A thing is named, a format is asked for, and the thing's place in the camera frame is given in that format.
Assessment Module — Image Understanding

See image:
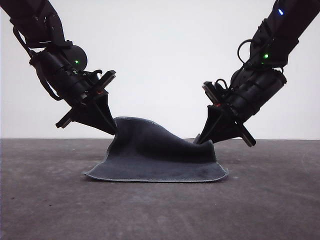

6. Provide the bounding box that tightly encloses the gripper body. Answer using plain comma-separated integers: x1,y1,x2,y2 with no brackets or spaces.
31,50,118,130
201,67,288,148

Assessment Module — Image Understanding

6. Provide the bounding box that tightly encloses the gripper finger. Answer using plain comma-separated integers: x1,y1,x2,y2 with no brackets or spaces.
198,104,224,146
95,92,118,131
202,114,243,145
73,102,118,137

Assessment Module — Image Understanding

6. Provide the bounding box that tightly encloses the purple towel with grey hem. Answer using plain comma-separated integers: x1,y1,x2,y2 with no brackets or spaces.
83,115,230,183

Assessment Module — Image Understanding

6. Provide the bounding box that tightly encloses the grey table cloth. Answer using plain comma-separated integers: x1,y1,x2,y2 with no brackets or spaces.
0,137,320,240

